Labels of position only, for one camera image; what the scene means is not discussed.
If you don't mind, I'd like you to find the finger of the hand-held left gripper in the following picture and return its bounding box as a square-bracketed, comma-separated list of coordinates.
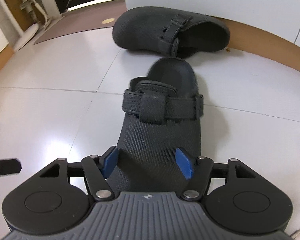
[0, 158, 22, 179]

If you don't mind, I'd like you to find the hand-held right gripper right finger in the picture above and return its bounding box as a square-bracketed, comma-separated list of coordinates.
[175, 148, 262, 202]

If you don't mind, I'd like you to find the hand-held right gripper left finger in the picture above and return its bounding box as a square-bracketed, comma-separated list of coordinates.
[39, 146, 117, 201]

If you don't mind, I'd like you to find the dark grey buckle clog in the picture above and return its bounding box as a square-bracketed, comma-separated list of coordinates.
[116, 57, 205, 193]
[112, 6, 231, 57]

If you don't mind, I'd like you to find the white fan stand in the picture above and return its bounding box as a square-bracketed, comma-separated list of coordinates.
[0, 4, 41, 52]

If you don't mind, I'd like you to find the brown door mat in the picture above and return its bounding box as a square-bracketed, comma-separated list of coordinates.
[33, 0, 127, 45]

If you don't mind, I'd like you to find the white curved pipe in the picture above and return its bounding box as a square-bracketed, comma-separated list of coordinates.
[20, 0, 52, 29]

